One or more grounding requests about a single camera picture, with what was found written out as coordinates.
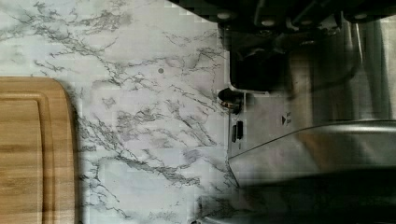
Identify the bamboo cutting board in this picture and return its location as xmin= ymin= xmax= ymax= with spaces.
xmin=0 ymin=77 xmax=78 ymax=224

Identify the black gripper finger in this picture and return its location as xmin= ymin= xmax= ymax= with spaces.
xmin=218 ymin=23 xmax=288 ymax=92

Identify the stainless steel toaster oven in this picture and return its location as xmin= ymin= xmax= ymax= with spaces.
xmin=191 ymin=120 xmax=395 ymax=224

